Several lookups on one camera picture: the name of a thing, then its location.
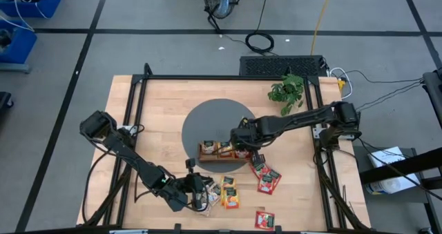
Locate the black chair base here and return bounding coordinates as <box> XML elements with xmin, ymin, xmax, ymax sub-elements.
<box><xmin>0</xmin><ymin>91</ymin><xmax>15</xmax><ymax>111</ymax></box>

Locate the potted green plant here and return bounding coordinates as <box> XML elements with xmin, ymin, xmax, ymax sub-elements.
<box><xmin>267</xmin><ymin>73</ymin><xmax>305</xmax><ymax>117</ymax></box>

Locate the black floor fan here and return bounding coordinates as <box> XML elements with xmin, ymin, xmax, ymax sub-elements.
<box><xmin>201</xmin><ymin>0</ymin><xmax>242</xmax><ymax>33</ymax></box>

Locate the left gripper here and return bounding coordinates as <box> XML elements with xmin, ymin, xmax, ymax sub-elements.
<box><xmin>178</xmin><ymin>173</ymin><xmax>209</xmax><ymax>211</ymax></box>

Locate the wooden three-compartment tea box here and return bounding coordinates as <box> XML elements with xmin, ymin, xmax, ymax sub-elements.
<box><xmin>198</xmin><ymin>140</ymin><xmax>255</xmax><ymax>164</ymax></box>

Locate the grey round mat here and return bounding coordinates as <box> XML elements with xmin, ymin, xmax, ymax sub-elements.
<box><xmin>182</xmin><ymin>98</ymin><xmax>261</xmax><ymax>173</ymax></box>

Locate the yellow cable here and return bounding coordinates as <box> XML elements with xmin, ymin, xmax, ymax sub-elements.
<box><xmin>309</xmin><ymin>0</ymin><xmax>336</xmax><ymax>56</ymax></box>

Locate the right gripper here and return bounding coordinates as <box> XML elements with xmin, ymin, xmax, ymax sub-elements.
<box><xmin>230</xmin><ymin>118</ymin><xmax>267</xmax><ymax>165</ymax></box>

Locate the black bar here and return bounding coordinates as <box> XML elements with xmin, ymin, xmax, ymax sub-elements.
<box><xmin>358</xmin><ymin>147</ymin><xmax>442</xmax><ymax>190</ymax></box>

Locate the white booklet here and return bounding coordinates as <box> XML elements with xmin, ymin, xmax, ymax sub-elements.
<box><xmin>365</xmin><ymin>146</ymin><xmax>422</xmax><ymax>196</ymax></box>

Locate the blue plastic bin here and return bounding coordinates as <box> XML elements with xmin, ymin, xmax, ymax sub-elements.
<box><xmin>0</xmin><ymin>0</ymin><xmax>64</xmax><ymax>19</ymax></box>
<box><xmin>0</xmin><ymin>19</ymin><xmax>38</xmax><ymax>73</ymax></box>

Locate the grey cart top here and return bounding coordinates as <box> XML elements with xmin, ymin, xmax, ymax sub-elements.
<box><xmin>352</xmin><ymin>144</ymin><xmax>436</xmax><ymax>204</ymax></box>

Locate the black perforated computer case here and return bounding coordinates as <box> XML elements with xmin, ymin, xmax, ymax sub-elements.
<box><xmin>239</xmin><ymin>55</ymin><xmax>329</xmax><ymax>78</ymax></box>

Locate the black coiled cable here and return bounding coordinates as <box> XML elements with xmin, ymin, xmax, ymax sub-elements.
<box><xmin>244</xmin><ymin>0</ymin><xmax>276</xmax><ymax>55</ymax></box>

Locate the white cable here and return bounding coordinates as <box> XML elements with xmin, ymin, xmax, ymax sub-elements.
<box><xmin>328</xmin><ymin>67</ymin><xmax>354</xmax><ymax>100</ymax></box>

